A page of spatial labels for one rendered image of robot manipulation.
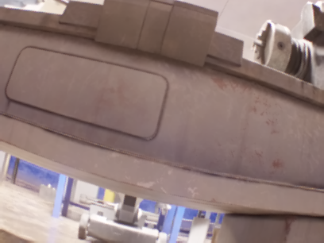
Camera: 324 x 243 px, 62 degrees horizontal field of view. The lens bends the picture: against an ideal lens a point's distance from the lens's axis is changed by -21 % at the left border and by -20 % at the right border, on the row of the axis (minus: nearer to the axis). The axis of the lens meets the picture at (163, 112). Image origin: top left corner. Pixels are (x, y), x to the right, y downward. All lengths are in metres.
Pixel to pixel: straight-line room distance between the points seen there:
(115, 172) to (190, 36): 0.39
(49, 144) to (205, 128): 0.41
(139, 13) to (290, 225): 0.70
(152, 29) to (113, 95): 0.20
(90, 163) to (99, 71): 0.31
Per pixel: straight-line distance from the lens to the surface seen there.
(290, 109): 0.98
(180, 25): 0.82
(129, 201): 2.22
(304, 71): 1.33
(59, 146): 0.66
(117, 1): 0.82
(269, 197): 0.72
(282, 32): 1.28
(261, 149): 0.90
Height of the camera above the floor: 0.36
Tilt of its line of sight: 17 degrees up
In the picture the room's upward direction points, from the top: 13 degrees clockwise
